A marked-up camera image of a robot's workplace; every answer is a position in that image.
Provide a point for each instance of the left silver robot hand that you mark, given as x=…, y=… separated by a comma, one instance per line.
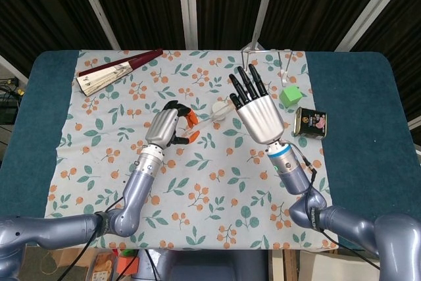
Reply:
x=162, y=126

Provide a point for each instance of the metal rod frame stand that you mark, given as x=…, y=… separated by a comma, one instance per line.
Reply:
x=284, y=76

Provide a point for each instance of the white frame post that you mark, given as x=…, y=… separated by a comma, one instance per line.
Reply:
x=188, y=4
x=371, y=4
x=95, y=4
x=13, y=67
x=264, y=4

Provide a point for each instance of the folding paper fan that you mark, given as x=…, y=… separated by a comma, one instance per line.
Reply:
x=105, y=73

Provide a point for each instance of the floral printed tablecloth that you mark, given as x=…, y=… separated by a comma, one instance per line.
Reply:
x=204, y=175

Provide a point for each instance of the clear glass test tube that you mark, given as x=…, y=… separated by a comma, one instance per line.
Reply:
x=213, y=116

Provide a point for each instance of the grey robot torso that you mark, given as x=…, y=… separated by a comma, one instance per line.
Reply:
x=213, y=268

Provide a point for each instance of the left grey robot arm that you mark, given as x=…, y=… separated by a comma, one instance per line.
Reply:
x=138, y=189

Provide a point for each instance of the dark pleated curtain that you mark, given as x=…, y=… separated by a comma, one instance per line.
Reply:
x=148, y=4

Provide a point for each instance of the green cube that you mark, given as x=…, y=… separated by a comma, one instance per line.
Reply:
x=291, y=96

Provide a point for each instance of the small white jar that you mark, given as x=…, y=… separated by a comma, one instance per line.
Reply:
x=217, y=107

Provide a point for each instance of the orange box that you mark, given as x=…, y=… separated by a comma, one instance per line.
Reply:
x=128, y=264

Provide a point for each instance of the black tin can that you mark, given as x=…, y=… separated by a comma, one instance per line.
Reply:
x=310, y=123

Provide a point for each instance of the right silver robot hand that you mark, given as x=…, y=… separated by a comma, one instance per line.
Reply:
x=261, y=116

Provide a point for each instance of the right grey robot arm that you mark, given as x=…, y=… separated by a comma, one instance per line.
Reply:
x=345, y=221

